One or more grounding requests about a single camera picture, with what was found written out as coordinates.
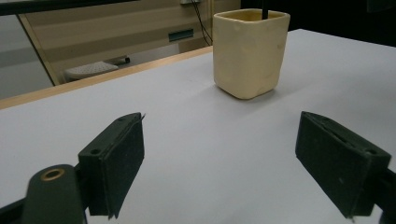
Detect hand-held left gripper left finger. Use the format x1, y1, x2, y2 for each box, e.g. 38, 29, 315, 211
78, 112, 146, 220

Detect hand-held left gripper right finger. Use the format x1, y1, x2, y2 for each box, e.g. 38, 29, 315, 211
294, 111, 392, 219

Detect beige square cup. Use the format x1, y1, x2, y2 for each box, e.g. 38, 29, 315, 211
212, 8, 291, 101

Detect white perforated round object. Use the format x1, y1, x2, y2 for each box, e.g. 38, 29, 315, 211
64, 61, 120, 80

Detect black object under desk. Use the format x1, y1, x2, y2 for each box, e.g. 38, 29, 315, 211
106, 55, 131, 65

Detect light wooden desk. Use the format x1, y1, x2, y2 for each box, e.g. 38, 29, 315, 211
18, 0, 241, 87

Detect black curtain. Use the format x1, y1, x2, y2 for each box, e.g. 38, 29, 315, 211
241, 0, 396, 48

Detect black hanging cables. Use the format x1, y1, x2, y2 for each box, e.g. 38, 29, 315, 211
190, 0, 215, 47

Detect black horizontal frame bar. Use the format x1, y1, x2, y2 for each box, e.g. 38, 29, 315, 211
0, 0, 138, 17

